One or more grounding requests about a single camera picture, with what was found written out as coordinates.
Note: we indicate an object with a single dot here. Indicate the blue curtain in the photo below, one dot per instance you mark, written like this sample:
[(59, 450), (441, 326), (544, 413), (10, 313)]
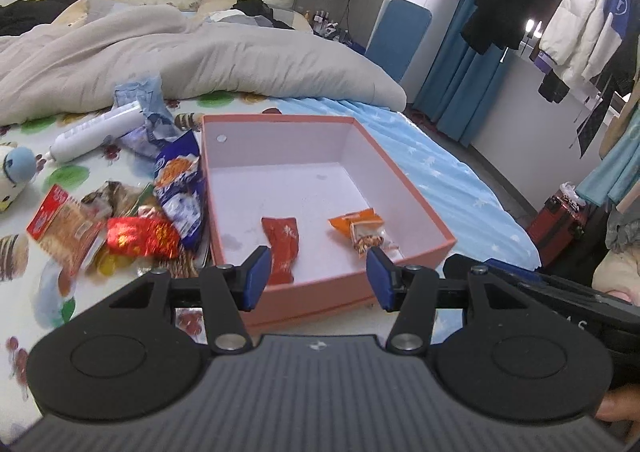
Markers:
[(460, 82)]

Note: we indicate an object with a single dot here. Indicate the teal garment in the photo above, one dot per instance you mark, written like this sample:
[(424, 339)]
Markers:
[(610, 167)]

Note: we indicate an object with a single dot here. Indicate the white cabinet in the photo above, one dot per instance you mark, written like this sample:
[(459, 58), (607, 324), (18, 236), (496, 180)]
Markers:
[(525, 107)]

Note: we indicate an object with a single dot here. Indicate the red suitcase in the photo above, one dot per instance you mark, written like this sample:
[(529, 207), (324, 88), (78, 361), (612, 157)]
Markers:
[(555, 227)]

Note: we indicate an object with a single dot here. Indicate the food print sheet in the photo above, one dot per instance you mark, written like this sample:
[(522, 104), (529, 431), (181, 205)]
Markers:
[(30, 292)]

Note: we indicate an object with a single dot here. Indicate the crumpled blue wrapper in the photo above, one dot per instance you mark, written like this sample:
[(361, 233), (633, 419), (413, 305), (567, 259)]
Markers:
[(137, 92)]

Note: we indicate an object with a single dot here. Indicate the shiny red snack packet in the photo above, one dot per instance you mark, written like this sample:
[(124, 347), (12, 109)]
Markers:
[(140, 237)]

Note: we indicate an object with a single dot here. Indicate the grey duvet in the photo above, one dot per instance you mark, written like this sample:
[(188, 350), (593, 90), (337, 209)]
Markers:
[(200, 52)]

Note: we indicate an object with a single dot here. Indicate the white puffer jacket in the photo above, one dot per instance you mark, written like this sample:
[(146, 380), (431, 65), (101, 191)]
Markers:
[(575, 27)]

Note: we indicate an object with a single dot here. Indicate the cream plush cushion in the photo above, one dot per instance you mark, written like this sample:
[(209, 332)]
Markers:
[(615, 277)]

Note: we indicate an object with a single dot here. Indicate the brown snack packet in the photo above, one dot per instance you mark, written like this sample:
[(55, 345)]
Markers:
[(110, 197)]

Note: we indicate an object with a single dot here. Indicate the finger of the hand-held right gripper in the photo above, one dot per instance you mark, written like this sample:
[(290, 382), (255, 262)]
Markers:
[(510, 271)]

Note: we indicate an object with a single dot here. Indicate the blue padded board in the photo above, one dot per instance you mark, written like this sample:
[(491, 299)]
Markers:
[(397, 32)]

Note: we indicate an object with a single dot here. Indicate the yellow snack packet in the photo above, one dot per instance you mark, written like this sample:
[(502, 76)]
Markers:
[(110, 264)]

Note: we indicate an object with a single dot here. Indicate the group of small bottles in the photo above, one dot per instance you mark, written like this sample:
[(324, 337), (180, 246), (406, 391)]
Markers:
[(325, 22)]

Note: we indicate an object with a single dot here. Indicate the white tube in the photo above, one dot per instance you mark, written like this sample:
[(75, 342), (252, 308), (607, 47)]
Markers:
[(95, 132)]

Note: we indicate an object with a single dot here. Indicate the pink cardboard box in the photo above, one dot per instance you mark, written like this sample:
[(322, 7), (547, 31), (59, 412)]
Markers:
[(280, 142)]

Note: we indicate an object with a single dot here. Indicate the dark garment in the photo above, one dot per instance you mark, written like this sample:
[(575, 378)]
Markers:
[(255, 10)]

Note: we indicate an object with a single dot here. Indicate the person's right hand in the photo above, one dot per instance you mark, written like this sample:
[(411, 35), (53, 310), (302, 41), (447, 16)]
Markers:
[(625, 402)]

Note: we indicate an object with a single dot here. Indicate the black clothes pile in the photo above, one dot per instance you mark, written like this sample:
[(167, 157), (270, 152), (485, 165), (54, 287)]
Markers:
[(30, 12)]

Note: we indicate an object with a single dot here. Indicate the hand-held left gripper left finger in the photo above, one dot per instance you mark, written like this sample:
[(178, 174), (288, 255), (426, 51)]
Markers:
[(257, 277)]

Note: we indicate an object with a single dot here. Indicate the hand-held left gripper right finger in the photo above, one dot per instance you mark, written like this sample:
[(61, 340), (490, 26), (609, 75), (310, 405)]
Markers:
[(379, 279)]

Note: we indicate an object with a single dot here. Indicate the blue snack packet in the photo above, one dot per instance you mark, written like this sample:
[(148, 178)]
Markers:
[(180, 192)]

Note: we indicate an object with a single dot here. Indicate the penguin plush toy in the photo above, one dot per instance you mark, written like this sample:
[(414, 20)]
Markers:
[(17, 167)]

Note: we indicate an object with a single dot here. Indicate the red clear cracker packet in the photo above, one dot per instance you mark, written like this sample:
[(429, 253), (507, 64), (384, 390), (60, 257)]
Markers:
[(60, 227)]

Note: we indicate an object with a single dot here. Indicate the orange snack packet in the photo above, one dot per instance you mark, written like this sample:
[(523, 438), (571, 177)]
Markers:
[(350, 224)]

